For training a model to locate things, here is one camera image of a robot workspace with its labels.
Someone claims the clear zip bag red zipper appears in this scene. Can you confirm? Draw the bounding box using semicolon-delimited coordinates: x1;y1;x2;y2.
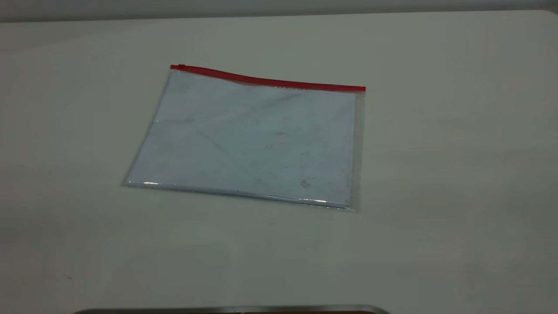
121;64;367;212

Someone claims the grey metal bar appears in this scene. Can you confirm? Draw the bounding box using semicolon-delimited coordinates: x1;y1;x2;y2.
72;304;392;314

